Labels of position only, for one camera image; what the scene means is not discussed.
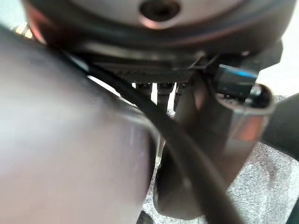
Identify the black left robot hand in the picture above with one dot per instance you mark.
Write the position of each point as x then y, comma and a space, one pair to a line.
205, 140

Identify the black rounded robot part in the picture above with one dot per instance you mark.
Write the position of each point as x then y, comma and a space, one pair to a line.
287, 126

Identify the dark robot foot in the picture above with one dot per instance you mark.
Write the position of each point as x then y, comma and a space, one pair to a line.
144, 218

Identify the silver robot leg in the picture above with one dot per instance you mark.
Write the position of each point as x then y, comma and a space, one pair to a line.
58, 140

